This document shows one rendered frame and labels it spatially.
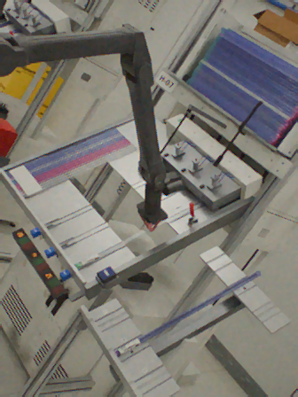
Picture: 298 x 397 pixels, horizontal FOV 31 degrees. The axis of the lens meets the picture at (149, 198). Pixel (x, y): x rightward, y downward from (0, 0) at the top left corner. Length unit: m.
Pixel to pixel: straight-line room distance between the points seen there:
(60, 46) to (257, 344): 2.62
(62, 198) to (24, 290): 0.58
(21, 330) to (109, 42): 1.44
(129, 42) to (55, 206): 0.79
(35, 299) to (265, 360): 1.69
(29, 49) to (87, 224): 0.79
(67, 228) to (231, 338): 1.99
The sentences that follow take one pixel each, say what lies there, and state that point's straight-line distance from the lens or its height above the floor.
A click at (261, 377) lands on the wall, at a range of 3.57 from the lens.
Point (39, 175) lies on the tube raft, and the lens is 2.10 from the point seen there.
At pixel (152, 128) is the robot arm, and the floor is 1.25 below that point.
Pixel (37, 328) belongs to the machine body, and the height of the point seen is 0.22.
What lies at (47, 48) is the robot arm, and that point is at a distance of 1.33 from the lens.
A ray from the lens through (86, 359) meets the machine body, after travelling 2.14.
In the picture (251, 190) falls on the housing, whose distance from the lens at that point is 1.97.
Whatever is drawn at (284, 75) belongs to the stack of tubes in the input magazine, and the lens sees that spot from 2.01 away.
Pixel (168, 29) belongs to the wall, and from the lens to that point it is 4.58.
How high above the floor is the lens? 1.46
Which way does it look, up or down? 14 degrees down
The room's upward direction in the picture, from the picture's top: 34 degrees clockwise
